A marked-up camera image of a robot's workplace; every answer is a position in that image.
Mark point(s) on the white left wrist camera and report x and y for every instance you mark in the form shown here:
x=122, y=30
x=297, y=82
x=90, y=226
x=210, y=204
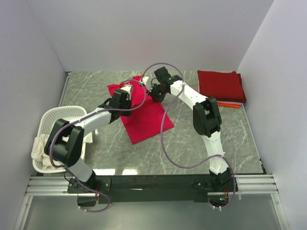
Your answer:
x=126, y=87

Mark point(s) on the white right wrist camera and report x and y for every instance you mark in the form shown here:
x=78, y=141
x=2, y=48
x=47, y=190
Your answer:
x=145, y=80

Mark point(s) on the orange folded t-shirt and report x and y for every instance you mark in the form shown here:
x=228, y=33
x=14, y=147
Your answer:
x=236, y=106

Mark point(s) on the maroon folded t-shirt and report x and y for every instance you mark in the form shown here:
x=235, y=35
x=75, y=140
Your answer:
x=243, y=100

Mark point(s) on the cream cloth in basket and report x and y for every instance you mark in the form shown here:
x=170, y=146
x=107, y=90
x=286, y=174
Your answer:
x=41, y=161

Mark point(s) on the hot pink t-shirt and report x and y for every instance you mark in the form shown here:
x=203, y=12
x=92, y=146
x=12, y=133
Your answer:
x=145, y=122

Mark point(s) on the aluminium frame rail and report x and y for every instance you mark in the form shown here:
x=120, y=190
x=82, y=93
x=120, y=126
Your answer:
x=248, y=184

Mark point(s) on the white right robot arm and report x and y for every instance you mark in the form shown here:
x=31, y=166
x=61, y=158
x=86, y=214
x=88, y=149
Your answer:
x=206, y=120

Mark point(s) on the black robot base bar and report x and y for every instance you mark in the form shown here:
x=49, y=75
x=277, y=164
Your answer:
x=150, y=188

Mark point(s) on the dark red folded t-shirt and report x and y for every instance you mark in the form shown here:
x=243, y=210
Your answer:
x=224, y=86

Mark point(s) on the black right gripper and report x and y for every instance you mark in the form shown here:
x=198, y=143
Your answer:
x=155, y=90

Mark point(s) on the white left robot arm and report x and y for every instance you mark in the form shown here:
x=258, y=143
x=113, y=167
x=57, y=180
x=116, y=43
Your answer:
x=65, y=142

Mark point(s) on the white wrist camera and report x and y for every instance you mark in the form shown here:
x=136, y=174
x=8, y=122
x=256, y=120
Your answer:
x=126, y=87
x=145, y=80

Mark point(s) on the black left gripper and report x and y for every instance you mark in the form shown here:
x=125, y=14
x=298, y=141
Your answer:
x=132, y=86

